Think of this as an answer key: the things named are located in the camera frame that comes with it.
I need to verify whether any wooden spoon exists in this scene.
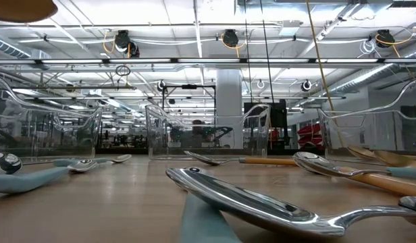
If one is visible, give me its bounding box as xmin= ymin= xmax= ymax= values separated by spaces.
xmin=372 ymin=149 xmax=416 ymax=169

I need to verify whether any person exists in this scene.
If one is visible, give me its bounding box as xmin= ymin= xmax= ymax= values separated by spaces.
xmin=190 ymin=119 xmax=204 ymax=138

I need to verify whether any white pillar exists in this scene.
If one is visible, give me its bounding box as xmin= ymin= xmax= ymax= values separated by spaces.
xmin=215 ymin=69 xmax=244 ymax=149

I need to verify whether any clear plastic bin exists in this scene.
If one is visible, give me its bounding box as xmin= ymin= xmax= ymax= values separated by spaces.
xmin=317 ymin=78 xmax=416 ymax=162
xmin=0 ymin=74 xmax=103 ymax=159
xmin=145 ymin=103 xmax=271 ymax=161

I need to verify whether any black rectangular panel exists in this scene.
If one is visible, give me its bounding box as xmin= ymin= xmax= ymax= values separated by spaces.
xmin=243 ymin=101 xmax=288 ymax=150

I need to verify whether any red equipment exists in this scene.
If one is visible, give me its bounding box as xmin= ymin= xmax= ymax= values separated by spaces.
xmin=296 ymin=123 xmax=326 ymax=150

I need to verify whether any ceiling light strip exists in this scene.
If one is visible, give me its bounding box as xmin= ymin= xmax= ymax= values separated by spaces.
xmin=0 ymin=57 xmax=416 ymax=65

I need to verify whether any black distant rig frame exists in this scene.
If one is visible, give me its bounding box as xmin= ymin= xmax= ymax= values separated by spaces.
xmin=161 ymin=84 xmax=217 ymax=117

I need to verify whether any thin black hanging cable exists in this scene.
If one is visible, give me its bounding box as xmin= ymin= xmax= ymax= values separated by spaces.
xmin=243 ymin=0 xmax=254 ymax=104

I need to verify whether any black ceiling cable loop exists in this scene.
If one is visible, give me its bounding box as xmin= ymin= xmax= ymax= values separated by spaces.
xmin=115 ymin=64 xmax=132 ymax=77

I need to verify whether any yellow hanging cable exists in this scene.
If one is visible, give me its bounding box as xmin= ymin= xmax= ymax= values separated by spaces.
xmin=305 ymin=0 xmax=344 ymax=148

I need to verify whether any silver ventilation duct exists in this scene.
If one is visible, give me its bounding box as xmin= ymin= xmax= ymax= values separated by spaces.
xmin=324 ymin=40 xmax=416 ymax=97
xmin=0 ymin=35 xmax=52 ymax=61

